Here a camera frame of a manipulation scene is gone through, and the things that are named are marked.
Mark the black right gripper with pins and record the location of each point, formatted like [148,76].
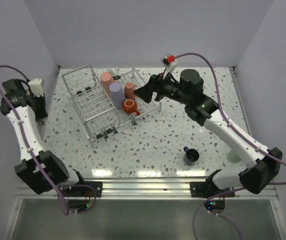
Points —
[146,92]

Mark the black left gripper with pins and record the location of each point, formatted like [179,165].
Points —
[42,113]

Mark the pink textured mug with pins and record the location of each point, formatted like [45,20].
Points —
[129,89]

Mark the dark blue glazed mug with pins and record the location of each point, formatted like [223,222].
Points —
[191,156]

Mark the light green tumbler cup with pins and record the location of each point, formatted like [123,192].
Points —
[233,158]

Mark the grey beige mug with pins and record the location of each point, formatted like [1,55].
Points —
[41,123]

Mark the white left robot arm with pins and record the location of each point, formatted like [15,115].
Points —
[33,149]

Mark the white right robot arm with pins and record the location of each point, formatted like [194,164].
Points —
[259,168]

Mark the orange red mug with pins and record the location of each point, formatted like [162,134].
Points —
[130,106]

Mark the lilac tumbler cup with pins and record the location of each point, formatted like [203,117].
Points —
[117,95]

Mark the pink tumbler cup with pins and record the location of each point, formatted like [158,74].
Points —
[106,80]

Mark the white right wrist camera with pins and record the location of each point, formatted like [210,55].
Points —
[169,62]

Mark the metal wire dish rack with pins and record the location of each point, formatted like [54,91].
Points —
[96,112]

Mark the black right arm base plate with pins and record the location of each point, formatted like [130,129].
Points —
[202,189]

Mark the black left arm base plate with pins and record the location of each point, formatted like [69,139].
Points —
[90,188]

